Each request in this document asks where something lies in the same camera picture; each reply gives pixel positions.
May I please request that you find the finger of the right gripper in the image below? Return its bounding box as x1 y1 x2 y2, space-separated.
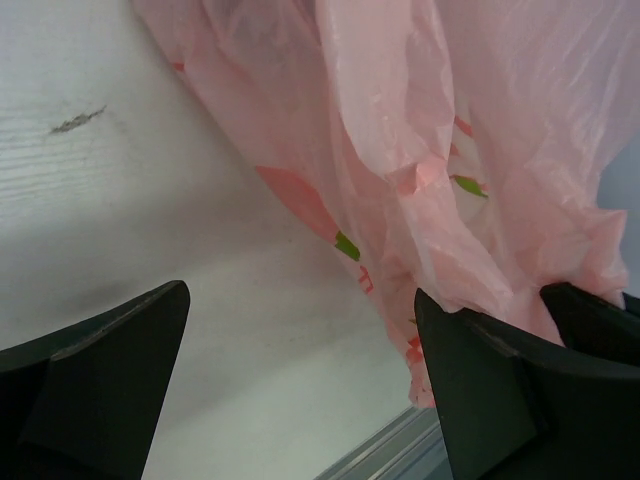
540 283 639 360

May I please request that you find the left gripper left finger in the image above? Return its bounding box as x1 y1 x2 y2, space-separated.
1 281 190 479

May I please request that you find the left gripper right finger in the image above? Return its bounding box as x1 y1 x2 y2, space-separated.
414 291 639 479

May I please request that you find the pink plastic bag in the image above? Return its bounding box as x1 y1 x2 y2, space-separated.
134 1 639 407

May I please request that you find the aluminium front rail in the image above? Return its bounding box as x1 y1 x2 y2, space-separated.
317 407 453 480

